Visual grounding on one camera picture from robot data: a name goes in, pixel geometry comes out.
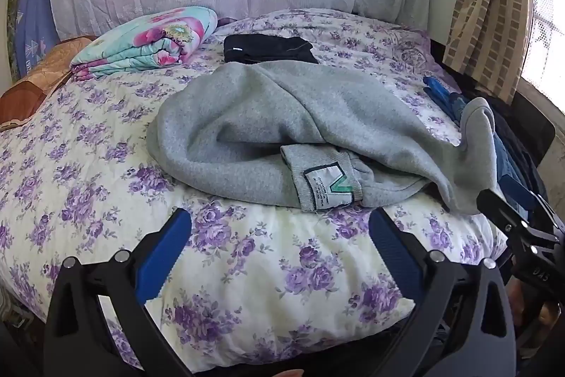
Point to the person's right hand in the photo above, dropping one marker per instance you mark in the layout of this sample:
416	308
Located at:
514	304

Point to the black folded garment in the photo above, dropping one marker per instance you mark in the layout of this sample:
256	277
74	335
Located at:
265	48

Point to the green patterned cloth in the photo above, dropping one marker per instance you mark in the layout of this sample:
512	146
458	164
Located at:
12	32

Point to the bright window with mesh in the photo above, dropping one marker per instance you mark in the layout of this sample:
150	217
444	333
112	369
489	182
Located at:
549	28

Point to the brick-pattern beige curtain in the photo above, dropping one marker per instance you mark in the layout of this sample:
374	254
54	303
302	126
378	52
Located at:
485	6

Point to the purple floral bed quilt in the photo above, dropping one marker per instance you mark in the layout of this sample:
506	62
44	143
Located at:
110	165

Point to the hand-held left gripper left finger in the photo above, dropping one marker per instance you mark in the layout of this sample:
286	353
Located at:
165	253

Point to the blue garment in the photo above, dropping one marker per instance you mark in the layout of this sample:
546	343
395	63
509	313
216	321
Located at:
441	94

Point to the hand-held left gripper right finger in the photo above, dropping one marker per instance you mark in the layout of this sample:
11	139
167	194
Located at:
395	253

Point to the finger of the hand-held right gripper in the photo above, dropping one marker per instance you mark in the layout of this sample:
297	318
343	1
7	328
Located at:
549	218
499	209

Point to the folded teal pink floral blanket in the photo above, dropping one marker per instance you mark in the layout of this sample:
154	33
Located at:
145	41

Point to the orange brown quilt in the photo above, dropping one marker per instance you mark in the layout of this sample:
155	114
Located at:
39	81

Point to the blue jeans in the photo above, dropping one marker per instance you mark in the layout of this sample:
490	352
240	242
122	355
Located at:
512	165

